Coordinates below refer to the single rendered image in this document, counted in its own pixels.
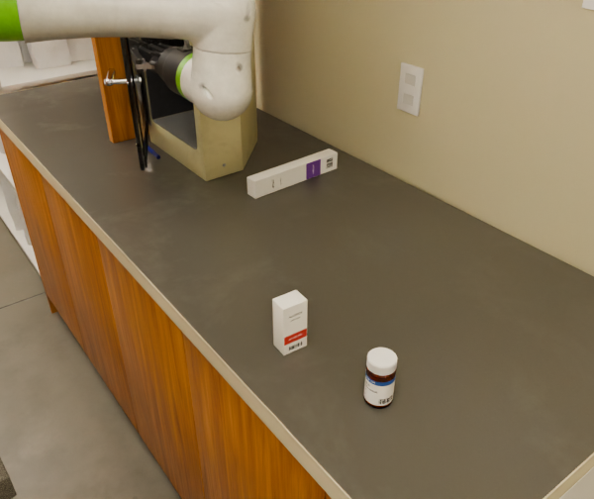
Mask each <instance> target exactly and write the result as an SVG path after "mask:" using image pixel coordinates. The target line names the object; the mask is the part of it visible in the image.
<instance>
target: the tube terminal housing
mask: <svg viewBox="0 0 594 499"><path fill-rule="evenodd" d="M251 70H252V98H251V101H250V103H249V105H248V107H247V109H246V110H245V111H244V112H243V113H242V114H241V115H239V116H238V117H236V118H235V119H233V120H229V121H217V120H213V119H210V118H208V117H207V116H205V115H204V114H202V113H201V112H200V111H199V110H198V109H197V107H196V106H195V105H194V104H193V106H194V117H195V127H196V137H197V150H195V149H194V148H192V147H191V146H189V145H188V144H186V143H185V142H183V141H182V140H180V139H179V138H177V137H176V136H174V135H173V134H171V133H170V132H168V131H167V130H165V129H164V128H162V127H161V126H159V125H158V124H156V123H155V122H154V121H153V120H154V119H152V116H151V112H150V106H149V113H150V120H151V125H148V129H149V136H150V141H151V142H152V143H154V144H155V145H156V146H158V147H159V148H161V149H162V150H164V151H165V152H166V153H168V154H169V155H171V156H172V157H173V158H175V159H176V160H178V161H179V162H180V163H182V164H183V165H184V166H186V167H187V168H189V169H190V170H191V171H193V172H194V173H196V174H197V175H198V176H200V177H201V178H202V179H204V180H205V181H209V180H212V179H215V178H218V177H222V176H225V175H228V174H231V173H235V172H238V171H241V170H244V168H245V166H246V164H247V162H248V159H249V157H250V155H251V153H252V151H253V149H254V147H255V144H256V142H257V117H256V92H255V66H254V39H253V38H252V49H251ZM145 79H146V86H147V93H148V105H149V92H148V85H147V78H146V72H145Z"/></svg>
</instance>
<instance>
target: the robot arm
mask: <svg viewBox="0 0 594 499"><path fill-rule="evenodd" d="M255 14H256V9H255V2H254V0H0V42H16V41H25V44H26V43H35V42H44V41H54V40H66V39H81V38H128V41H129V47H130V53H131V57H132V62H133V63H134V65H135V66H136V68H137V73H143V72H144V71H147V69H150V71H152V72H156V73H158V75H159V76H160V78H161V79H162V80H163V81H164V82H165V84H166V85H167V87H168V88H169V89H170V90H171V91H173V92H174V93H176V94H178V95H179V96H181V97H183V98H185V99H187V100H188V101H190V102H192V103H193V104H194V105H195V106H196V107H197V109H198V110H199V111H200V112H201V113H202V114H204V115H205V116H207V117H208V118H210V119H213V120H217V121H229V120H233V119H235V118H236V117H238V116H239V115H241V114H242V113H243V112H244V111H245V110H246V109H247V107H248V105H249V103H250V101H251V98H252V70H251V49H252V38H253V29H254V21H255ZM137 38H152V39H166V40H173V39H180V40H184V47H173V46H169V45H165V44H162V43H160V44H157V46H156V45H153V44H150V45H149V44H147V43H145V42H143V41H141V40H139V39H137ZM189 41H190V42H191V43H192V45H193V47H192V46H190V45H189Z"/></svg>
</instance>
